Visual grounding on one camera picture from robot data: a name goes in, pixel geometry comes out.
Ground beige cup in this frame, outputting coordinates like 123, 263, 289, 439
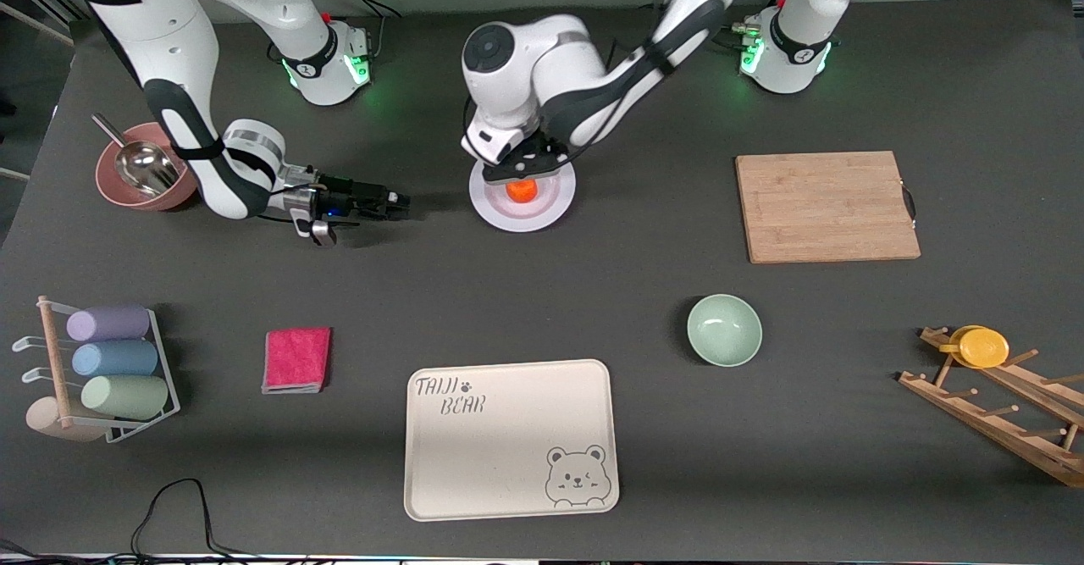
25, 396, 107, 444

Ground wooden cutting board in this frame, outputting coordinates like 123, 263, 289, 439
735, 151, 922, 264

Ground metal scoop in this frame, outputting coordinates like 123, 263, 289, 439
91, 113, 183, 197

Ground pale green bowl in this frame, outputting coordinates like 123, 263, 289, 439
687, 294, 763, 368

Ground cream tray with bear print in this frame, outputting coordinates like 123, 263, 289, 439
404, 359, 620, 522

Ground grey metal frame bars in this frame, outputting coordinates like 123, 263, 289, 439
0, 0, 86, 49

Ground pale blue cylindrical cup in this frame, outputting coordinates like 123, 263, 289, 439
71, 340, 159, 378

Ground black cable loop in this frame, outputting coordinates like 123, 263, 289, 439
127, 478, 280, 562

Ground pink bowl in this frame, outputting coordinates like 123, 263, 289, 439
95, 122, 204, 212

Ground wooden rack rod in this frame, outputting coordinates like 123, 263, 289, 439
37, 296, 74, 429

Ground white round plate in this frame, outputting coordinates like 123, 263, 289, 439
468, 158, 577, 233

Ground wooden peg drying rack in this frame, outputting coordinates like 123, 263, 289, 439
898, 325, 1084, 489

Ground pink folded cloth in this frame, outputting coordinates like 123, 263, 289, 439
261, 327, 332, 395

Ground pale green cylindrical cup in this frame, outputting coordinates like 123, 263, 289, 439
80, 374, 170, 420

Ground white wire cup rack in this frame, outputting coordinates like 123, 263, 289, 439
12, 307, 181, 445

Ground yellow cup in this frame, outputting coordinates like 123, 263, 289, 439
938, 325, 1010, 369

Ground pale purple cylindrical cup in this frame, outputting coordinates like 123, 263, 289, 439
66, 306, 152, 343

